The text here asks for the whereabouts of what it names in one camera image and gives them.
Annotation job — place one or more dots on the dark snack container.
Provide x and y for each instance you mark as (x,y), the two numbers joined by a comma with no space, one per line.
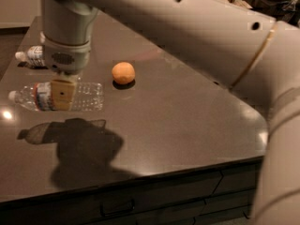
(283,10)

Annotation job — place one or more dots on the left drawer front with handle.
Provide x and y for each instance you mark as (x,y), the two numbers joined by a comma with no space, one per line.
(104,203)

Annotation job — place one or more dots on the orange fruit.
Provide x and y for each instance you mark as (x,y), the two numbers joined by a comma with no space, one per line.
(123,73)

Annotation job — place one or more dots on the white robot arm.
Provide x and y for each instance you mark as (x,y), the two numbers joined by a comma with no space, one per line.
(253,56)

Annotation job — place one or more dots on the clear water bottle red label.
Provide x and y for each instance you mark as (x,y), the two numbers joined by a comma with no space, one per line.
(38,97)

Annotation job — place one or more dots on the blue label plastic bottle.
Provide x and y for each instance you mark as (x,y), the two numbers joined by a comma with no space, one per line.
(32,58)

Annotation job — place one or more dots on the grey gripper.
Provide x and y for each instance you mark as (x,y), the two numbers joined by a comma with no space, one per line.
(66,59)

